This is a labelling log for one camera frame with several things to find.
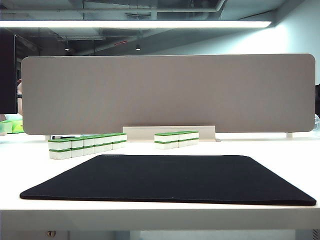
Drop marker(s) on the grey fabric desk divider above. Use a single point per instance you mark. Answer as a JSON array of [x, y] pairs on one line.
[[175, 95]]

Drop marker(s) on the black fabric desk mat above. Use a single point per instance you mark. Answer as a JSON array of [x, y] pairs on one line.
[[162, 180]]

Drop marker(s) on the black ceiling spot lamp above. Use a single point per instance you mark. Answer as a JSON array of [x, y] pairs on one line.
[[67, 48], [137, 47]]

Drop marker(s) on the black marker pen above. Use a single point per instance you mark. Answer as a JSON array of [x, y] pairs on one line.
[[62, 137]]

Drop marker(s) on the white divider foot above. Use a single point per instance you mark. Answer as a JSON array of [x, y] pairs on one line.
[[289, 135], [47, 137]]

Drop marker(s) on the white ceiling pipe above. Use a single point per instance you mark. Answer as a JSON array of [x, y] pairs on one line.
[[112, 10]]

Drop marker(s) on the person behind divider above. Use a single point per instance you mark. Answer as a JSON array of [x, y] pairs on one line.
[[19, 102]]

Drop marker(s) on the bright green carton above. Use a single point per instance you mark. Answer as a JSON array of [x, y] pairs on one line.
[[17, 127]]

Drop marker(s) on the green white carton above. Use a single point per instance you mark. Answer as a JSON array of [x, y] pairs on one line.
[[5, 127]]

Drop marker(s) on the clear plastic bottle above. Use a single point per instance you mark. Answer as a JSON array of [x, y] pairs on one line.
[[317, 122]]

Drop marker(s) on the round metal lock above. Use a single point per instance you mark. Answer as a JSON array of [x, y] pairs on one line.
[[51, 233]]

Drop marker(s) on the black cabinet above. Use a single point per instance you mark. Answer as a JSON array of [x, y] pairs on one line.
[[7, 75]]

